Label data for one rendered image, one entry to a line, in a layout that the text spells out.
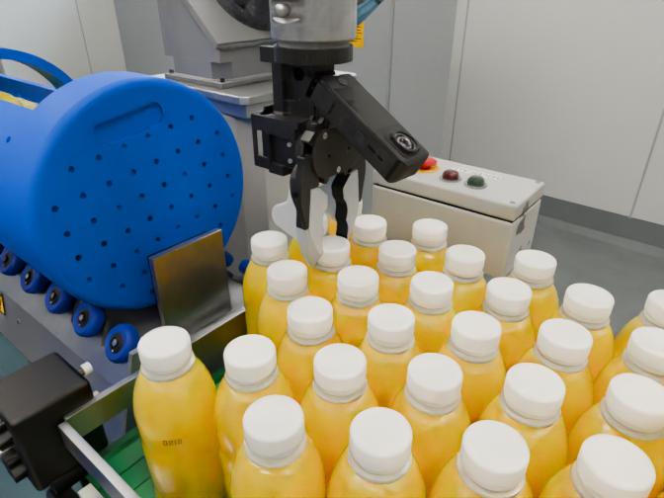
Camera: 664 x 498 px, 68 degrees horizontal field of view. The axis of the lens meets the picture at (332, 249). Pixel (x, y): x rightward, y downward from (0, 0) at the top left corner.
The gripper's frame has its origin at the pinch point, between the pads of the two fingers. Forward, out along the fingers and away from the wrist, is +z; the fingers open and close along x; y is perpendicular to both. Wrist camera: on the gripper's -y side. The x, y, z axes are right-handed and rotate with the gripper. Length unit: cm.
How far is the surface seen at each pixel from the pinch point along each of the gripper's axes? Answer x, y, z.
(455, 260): -5.1, -11.7, -0.6
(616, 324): -178, -16, 108
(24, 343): 20, 43, 22
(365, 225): -5.6, -0.3, -0.7
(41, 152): 17.2, 22.5, -10.2
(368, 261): -4.7, -1.5, 3.1
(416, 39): -162, 85, -3
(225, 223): -3.6, 22.1, 5.1
